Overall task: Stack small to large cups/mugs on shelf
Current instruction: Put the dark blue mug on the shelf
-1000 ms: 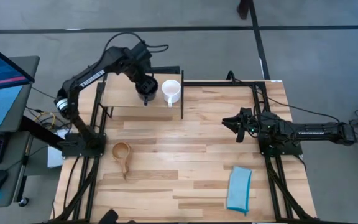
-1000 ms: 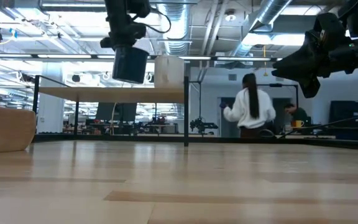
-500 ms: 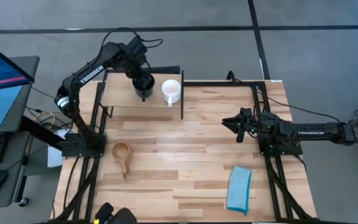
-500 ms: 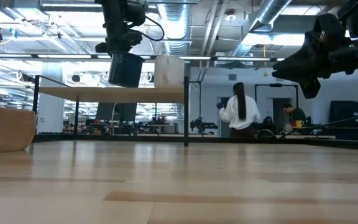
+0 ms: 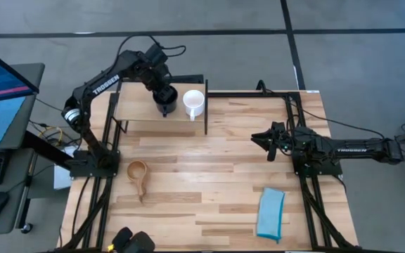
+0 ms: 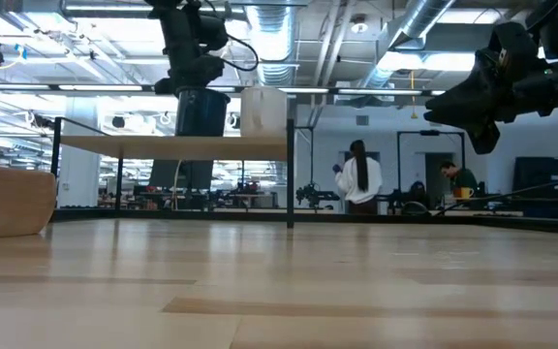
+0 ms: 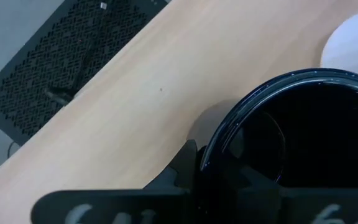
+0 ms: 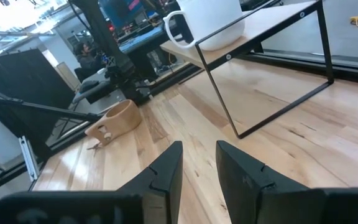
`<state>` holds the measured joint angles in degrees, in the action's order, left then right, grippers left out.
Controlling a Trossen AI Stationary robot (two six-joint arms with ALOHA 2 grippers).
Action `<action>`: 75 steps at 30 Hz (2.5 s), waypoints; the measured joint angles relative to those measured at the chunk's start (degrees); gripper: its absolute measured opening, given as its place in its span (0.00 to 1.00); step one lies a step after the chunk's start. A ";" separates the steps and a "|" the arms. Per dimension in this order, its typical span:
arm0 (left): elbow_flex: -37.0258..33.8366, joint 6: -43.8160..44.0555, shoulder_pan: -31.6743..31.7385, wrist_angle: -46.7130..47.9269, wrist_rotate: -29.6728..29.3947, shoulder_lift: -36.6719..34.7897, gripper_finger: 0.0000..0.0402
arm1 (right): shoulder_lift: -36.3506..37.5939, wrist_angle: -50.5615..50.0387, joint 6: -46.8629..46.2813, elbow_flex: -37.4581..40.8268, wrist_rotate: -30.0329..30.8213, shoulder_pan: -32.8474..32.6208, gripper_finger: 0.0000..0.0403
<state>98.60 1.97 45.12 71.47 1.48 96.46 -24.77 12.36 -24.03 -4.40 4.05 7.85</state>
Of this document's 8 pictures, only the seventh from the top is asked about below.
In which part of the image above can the black ceramic mug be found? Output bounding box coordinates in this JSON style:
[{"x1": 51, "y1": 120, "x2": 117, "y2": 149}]
[{"x1": 197, "y1": 67, "x2": 358, "y2": 224}]

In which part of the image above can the wood shelf with black frame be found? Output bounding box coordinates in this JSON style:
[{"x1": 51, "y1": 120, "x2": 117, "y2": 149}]
[{"x1": 0, "y1": 0, "x2": 358, "y2": 224}]

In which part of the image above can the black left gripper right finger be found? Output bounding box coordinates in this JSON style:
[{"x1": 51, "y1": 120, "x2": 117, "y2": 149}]
[{"x1": 237, "y1": 166, "x2": 358, "y2": 224}]

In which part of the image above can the white ceramic mug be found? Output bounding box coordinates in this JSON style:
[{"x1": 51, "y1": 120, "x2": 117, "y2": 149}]
[{"x1": 320, "y1": 2, "x2": 358, "y2": 83}]

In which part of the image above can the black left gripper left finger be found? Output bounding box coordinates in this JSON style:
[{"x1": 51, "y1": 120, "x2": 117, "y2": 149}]
[{"x1": 30, "y1": 139, "x2": 199, "y2": 224}]

